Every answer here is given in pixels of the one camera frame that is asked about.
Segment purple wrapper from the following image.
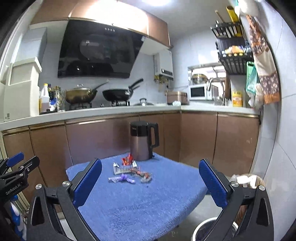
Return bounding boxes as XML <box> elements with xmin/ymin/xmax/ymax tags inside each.
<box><xmin>108</xmin><ymin>174</ymin><xmax>135</xmax><ymax>184</ymax></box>

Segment red snack wrapper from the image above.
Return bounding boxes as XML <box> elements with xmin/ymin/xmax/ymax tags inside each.
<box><xmin>122</xmin><ymin>154</ymin><xmax>134</xmax><ymax>166</ymax></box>

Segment steel pot on microwave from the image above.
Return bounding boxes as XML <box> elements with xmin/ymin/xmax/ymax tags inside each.
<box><xmin>191</xmin><ymin>74</ymin><xmax>208</xmax><ymax>84</ymax></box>

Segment chrome sink faucet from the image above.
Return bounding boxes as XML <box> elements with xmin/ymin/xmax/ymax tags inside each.
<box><xmin>206</xmin><ymin>78</ymin><xmax>226</xmax><ymax>106</ymax></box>

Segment black wall dish rack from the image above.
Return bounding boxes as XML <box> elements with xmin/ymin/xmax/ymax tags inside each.
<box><xmin>211</xmin><ymin>22</ymin><xmax>253</xmax><ymax>75</ymax></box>

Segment brown cabinets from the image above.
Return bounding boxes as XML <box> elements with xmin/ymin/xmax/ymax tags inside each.
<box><xmin>1</xmin><ymin>111</ymin><xmax>260</xmax><ymax>199</ymax></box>
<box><xmin>31</xmin><ymin>1</ymin><xmax>170</xmax><ymax>47</ymax></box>

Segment bag of rubbish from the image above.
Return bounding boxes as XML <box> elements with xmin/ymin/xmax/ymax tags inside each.
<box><xmin>229</xmin><ymin>174</ymin><xmax>265</xmax><ymax>189</ymax></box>

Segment brass wok with lid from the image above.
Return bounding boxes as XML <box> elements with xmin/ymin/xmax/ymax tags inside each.
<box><xmin>65</xmin><ymin>80</ymin><xmax>109</xmax><ymax>104</ymax></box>

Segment steel trash bin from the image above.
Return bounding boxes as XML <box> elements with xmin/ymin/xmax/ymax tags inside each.
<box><xmin>191</xmin><ymin>217</ymin><xmax>238</xmax><ymax>241</ymax></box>

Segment white oil jug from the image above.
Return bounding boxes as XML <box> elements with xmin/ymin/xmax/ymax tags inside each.
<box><xmin>39</xmin><ymin>83</ymin><xmax>50</xmax><ymax>114</ymax></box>

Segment gas stove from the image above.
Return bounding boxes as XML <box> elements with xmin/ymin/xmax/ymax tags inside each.
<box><xmin>68</xmin><ymin>101</ymin><xmax>130</xmax><ymax>110</ymax></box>

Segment white rice dispenser box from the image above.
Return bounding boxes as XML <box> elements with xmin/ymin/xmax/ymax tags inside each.
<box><xmin>1</xmin><ymin>57</ymin><xmax>42</xmax><ymax>122</ymax></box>

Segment black frying pan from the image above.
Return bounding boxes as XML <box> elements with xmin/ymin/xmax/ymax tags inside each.
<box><xmin>102</xmin><ymin>78</ymin><xmax>144</xmax><ymax>102</ymax></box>

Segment white microwave oven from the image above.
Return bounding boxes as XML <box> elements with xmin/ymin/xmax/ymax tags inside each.
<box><xmin>189</xmin><ymin>83</ymin><xmax>207</xmax><ymax>101</ymax></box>

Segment black range hood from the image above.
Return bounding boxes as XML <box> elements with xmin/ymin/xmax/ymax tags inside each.
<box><xmin>57</xmin><ymin>20</ymin><xmax>145</xmax><ymax>78</ymax></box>

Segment floral hanging apron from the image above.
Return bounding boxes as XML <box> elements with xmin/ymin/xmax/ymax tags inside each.
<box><xmin>246</xmin><ymin>15</ymin><xmax>280</xmax><ymax>104</ymax></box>

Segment glass pot lid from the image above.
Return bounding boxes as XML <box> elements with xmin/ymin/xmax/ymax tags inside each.
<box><xmin>134</xmin><ymin>98</ymin><xmax>154</xmax><ymax>106</ymax></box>

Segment white small carton box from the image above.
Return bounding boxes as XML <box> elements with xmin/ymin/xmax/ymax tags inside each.
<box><xmin>113</xmin><ymin>162</ymin><xmax>131</xmax><ymax>175</ymax></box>

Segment yellow detergent bottle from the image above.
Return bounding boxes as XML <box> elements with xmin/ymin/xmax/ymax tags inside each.
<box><xmin>232</xmin><ymin>90</ymin><xmax>243</xmax><ymax>107</ymax></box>

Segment brown upper cabinets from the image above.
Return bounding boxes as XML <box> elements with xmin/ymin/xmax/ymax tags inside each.
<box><xmin>31</xmin><ymin>1</ymin><xmax>170</xmax><ymax>47</ymax></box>

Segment blue towel mat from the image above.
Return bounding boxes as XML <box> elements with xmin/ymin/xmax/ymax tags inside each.
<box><xmin>78</xmin><ymin>154</ymin><xmax>207</xmax><ymax>240</ymax></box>

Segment brown lower cabinets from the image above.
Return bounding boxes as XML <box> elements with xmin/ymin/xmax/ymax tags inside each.
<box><xmin>1</xmin><ymin>111</ymin><xmax>260</xmax><ymax>199</ymax></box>

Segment clear candy wrapper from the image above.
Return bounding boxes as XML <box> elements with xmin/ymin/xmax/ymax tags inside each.
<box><xmin>130</xmin><ymin>168</ymin><xmax>152</xmax><ymax>183</ymax></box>

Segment brown rice cooker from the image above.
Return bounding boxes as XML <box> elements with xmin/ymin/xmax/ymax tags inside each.
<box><xmin>166</xmin><ymin>91</ymin><xmax>189</xmax><ymax>105</ymax></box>

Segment green cutting board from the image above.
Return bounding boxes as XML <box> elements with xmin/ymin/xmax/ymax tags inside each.
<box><xmin>246</xmin><ymin>61</ymin><xmax>257</xmax><ymax>95</ymax></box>

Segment white gas water heater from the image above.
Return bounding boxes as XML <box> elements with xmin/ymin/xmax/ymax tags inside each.
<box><xmin>154</xmin><ymin>50</ymin><xmax>174</xmax><ymax>80</ymax></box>

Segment dark sauce bottle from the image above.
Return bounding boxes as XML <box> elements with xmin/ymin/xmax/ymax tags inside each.
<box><xmin>48</xmin><ymin>85</ymin><xmax>62</xmax><ymax>112</ymax></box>

